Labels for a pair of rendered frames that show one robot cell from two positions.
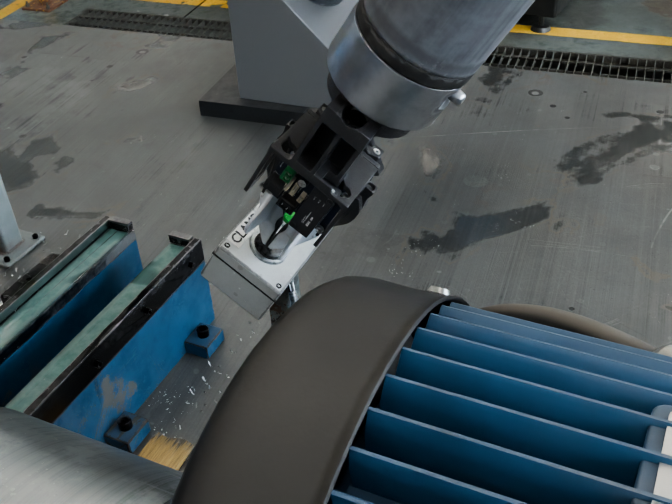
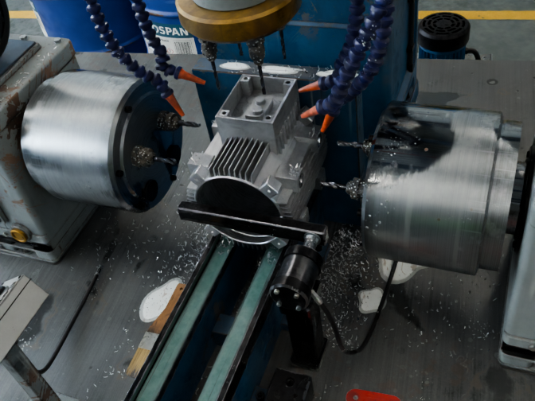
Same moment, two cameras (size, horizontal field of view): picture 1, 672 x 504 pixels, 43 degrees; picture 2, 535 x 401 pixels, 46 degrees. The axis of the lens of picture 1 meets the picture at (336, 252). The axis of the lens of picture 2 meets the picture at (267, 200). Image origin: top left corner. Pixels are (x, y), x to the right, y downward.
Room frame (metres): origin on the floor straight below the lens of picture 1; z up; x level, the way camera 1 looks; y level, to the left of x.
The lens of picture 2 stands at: (1.21, 0.48, 1.74)
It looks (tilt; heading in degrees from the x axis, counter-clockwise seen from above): 45 degrees down; 181
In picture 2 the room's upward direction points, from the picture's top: 11 degrees counter-clockwise
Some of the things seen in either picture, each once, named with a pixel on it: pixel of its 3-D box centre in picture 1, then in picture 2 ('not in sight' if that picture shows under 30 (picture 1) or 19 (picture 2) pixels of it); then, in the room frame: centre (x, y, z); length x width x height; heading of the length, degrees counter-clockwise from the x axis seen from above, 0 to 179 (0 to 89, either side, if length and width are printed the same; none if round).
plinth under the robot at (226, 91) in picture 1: (312, 79); not in sight; (1.49, 0.03, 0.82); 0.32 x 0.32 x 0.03; 69
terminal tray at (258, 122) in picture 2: not in sight; (259, 114); (0.36, 0.48, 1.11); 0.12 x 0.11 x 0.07; 153
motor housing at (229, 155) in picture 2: not in sight; (259, 171); (0.40, 0.46, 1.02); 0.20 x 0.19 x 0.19; 153
